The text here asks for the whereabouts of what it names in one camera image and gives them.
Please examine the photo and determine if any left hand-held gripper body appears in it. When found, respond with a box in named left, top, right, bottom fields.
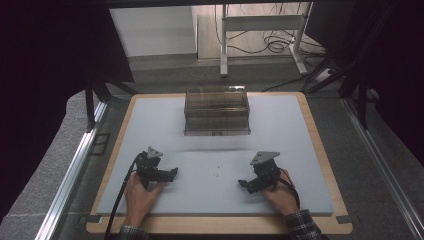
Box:
left=135, top=146, right=172, bottom=188

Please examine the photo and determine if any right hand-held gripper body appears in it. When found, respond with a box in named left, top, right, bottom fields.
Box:
left=249, top=151, right=282, bottom=192

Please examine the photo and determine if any person's right hand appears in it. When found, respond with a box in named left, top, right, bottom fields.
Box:
left=260, top=168, right=300, bottom=217

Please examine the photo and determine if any person's left hand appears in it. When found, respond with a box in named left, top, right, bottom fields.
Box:
left=123, top=172, right=167, bottom=228

